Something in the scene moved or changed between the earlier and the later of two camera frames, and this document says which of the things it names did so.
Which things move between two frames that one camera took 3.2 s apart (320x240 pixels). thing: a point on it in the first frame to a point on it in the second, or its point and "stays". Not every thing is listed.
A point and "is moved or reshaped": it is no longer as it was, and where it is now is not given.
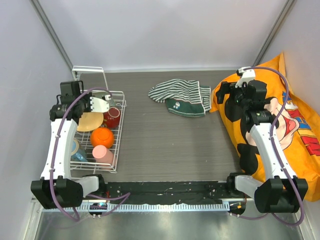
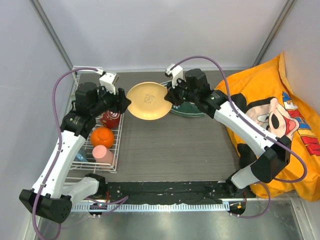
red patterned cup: x=112 y=118 stays
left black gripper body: x=85 y=102 to x=107 y=101
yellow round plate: x=90 y=121 is moved or reshaped
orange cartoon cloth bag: x=297 y=128 stays
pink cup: x=103 y=157 stays
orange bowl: x=101 y=136 stays
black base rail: x=163 y=192 stays
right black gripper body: x=237 y=94 to x=185 y=95
